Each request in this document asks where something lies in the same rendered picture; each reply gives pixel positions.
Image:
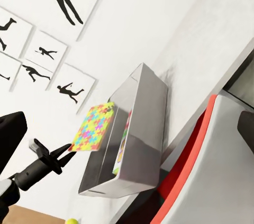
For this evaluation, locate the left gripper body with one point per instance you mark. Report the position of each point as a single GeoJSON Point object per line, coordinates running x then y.
{"type": "Point", "coordinates": [41, 167]}

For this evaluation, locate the board game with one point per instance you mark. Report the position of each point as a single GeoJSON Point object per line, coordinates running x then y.
{"type": "Point", "coordinates": [119, 155]}

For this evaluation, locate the jigsaw puzzle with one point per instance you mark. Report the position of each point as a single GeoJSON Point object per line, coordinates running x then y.
{"type": "Point", "coordinates": [93, 128]}

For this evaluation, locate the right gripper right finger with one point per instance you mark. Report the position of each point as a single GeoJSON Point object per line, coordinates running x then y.
{"type": "Point", "coordinates": [246, 128]}

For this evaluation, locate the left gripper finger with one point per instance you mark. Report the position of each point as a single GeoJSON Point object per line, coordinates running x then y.
{"type": "Point", "coordinates": [63, 161]}
{"type": "Point", "coordinates": [55, 154]}

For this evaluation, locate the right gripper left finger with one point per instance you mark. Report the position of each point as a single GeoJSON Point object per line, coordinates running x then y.
{"type": "Point", "coordinates": [12, 129]}

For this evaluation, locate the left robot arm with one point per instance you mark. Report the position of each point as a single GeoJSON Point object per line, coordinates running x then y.
{"type": "Point", "coordinates": [46, 163]}

